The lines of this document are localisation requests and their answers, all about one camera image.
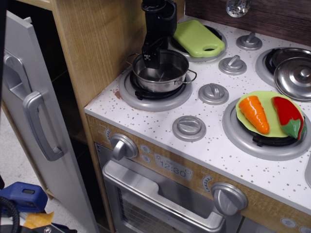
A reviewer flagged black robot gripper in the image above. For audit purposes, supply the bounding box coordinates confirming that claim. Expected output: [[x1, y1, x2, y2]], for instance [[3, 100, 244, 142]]
[[141, 0, 177, 69]]

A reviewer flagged small steel pot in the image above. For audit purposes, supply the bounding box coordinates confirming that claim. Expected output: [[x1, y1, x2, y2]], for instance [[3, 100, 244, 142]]
[[127, 50, 197, 93]]

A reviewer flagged back left stove burner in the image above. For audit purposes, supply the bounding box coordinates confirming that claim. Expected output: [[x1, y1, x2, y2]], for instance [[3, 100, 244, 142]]
[[167, 25, 227, 63]]

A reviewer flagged stove burner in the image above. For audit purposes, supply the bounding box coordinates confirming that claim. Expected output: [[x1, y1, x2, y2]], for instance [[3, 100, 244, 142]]
[[222, 100, 311, 161], [167, 25, 227, 63], [119, 70, 192, 112], [255, 47, 286, 87]]

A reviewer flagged front left stove burner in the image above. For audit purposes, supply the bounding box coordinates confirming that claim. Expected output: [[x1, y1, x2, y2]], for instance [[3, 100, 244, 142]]
[[119, 70, 192, 112]]

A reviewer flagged grey stove top knob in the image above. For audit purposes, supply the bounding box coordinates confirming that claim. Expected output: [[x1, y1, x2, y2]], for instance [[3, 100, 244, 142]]
[[198, 83, 229, 105], [236, 32, 263, 51], [218, 55, 247, 76], [172, 116, 207, 142]]

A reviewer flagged back right stove burner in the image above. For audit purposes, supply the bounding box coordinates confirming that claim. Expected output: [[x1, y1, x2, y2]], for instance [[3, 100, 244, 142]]
[[255, 47, 286, 87]]

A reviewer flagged steel pan under lid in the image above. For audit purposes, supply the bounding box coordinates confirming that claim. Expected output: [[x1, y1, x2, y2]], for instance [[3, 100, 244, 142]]
[[272, 48, 311, 67]]

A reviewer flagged front right stove burner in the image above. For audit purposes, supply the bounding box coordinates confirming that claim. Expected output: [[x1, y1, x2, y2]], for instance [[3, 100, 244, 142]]
[[222, 100, 311, 161]]

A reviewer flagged green plastic cutting board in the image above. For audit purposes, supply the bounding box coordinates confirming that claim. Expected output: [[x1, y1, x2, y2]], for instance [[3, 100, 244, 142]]
[[173, 20, 225, 58]]

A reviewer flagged left silver oven knob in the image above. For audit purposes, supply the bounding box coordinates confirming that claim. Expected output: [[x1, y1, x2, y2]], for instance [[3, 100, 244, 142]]
[[110, 133, 138, 161]]

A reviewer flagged silver oven knob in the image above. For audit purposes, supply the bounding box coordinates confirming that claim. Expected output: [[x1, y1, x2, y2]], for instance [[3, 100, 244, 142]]
[[211, 182, 248, 216], [110, 133, 138, 161]]

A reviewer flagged shiny faucet knob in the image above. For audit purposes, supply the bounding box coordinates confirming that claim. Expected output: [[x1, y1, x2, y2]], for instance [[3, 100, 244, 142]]
[[225, 0, 251, 18]]

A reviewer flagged wooden toy kitchen cabinet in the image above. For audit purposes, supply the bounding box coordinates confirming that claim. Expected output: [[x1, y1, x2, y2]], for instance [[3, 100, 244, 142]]
[[14, 0, 311, 233]]

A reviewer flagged orange toy carrot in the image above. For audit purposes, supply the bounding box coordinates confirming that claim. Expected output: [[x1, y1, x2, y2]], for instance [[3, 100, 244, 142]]
[[239, 96, 270, 134]]

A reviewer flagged oven clock display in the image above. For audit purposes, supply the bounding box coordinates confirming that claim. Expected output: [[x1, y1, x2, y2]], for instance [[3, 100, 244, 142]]
[[154, 153, 193, 181]]

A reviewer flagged light green plate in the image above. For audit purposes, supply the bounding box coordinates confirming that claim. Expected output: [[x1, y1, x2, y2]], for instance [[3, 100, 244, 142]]
[[236, 91, 307, 138]]

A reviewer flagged grey fridge door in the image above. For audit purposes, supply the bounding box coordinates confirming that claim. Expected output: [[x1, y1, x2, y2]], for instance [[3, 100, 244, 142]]
[[2, 12, 99, 233]]

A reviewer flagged steel pot lid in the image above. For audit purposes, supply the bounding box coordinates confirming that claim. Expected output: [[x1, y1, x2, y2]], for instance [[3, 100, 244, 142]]
[[274, 57, 311, 102]]

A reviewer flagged silver oven door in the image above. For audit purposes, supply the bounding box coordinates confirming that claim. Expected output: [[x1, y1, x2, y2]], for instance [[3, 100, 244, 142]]
[[95, 144, 243, 233]]

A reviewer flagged red toy chili pepper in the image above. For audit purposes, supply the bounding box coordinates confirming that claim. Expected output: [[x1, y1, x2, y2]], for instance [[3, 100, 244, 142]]
[[271, 97, 305, 140]]

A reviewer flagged right silver oven knob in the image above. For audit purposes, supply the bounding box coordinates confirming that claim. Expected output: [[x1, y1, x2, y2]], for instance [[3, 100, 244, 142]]
[[211, 182, 248, 216]]

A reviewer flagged blue device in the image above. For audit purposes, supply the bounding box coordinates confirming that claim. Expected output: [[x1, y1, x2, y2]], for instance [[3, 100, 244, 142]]
[[0, 182, 48, 213]]

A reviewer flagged yellow tape piece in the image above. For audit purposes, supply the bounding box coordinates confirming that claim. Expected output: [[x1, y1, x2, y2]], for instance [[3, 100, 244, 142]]
[[23, 212, 54, 229]]

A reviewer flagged silver fridge door handle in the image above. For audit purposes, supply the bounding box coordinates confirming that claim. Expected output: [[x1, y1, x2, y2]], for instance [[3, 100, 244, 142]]
[[22, 91, 64, 162]]

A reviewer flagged black braided cable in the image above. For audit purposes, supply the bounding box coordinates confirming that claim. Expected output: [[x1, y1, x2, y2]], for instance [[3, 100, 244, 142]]
[[0, 195, 21, 233]]

